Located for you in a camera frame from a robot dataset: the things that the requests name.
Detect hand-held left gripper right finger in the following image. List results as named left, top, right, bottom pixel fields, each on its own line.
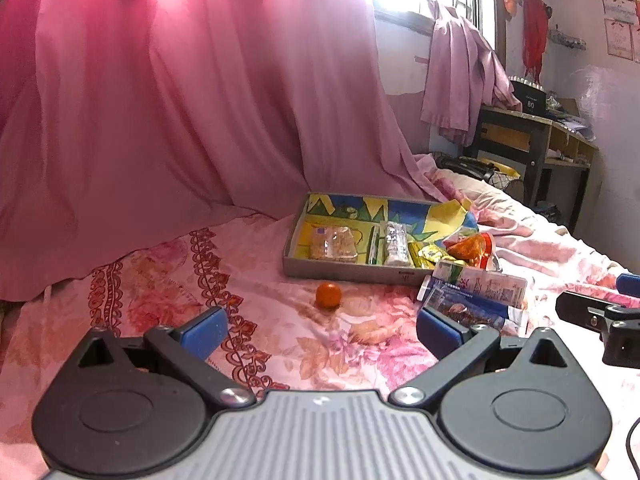
left=389, top=306, right=577, bottom=409

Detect black cable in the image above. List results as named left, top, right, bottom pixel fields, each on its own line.
left=624, top=416, right=640, bottom=472

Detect orange snack packet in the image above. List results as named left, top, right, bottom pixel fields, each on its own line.
left=446, top=232, right=497, bottom=269

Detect pink curtain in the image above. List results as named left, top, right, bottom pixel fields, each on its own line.
left=0, top=0, right=451, bottom=306

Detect small orange tangerine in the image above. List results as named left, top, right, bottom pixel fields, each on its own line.
left=315, top=282, right=342, bottom=309

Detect gold foil snack packet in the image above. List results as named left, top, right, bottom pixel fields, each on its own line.
left=424, top=244, right=456, bottom=265

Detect green sausage stick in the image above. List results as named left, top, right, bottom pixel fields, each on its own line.
left=367, top=225, right=384, bottom=266

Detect lilac tied curtain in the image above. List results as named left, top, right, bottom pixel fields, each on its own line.
left=419, top=0, right=523, bottom=147

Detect wall hook rack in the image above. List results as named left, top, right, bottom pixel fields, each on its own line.
left=547, top=29, right=587, bottom=52

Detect wall posters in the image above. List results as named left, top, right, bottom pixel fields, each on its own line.
left=596, top=0, right=640, bottom=64

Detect black bag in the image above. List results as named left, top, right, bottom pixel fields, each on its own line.
left=434, top=154, right=521, bottom=183

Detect clear nut bar packet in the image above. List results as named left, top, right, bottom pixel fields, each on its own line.
left=382, top=220, right=412, bottom=267

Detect colourful printed cardboard box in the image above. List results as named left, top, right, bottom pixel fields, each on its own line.
left=283, top=192, right=497, bottom=287

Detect yellow snack packet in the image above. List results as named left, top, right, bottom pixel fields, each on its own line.
left=407, top=241, right=435, bottom=269

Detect blue and white snack packet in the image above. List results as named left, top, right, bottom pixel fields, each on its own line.
left=417, top=284, right=531, bottom=337

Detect floral pink bedsheet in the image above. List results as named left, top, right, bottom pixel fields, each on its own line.
left=0, top=152, right=640, bottom=480

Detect black box with silver studs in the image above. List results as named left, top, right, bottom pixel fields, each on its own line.
left=508, top=75, right=550, bottom=115

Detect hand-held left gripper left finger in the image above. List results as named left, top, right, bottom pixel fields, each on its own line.
left=65, top=306, right=257, bottom=409

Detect red wall decoration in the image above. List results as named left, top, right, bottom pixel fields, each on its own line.
left=522, top=0, right=554, bottom=83

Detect clear peanut brittle packet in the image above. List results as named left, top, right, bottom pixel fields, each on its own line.
left=308, top=224, right=364, bottom=264

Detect dark wooden desk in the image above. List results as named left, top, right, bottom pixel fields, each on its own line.
left=462, top=104, right=600, bottom=231

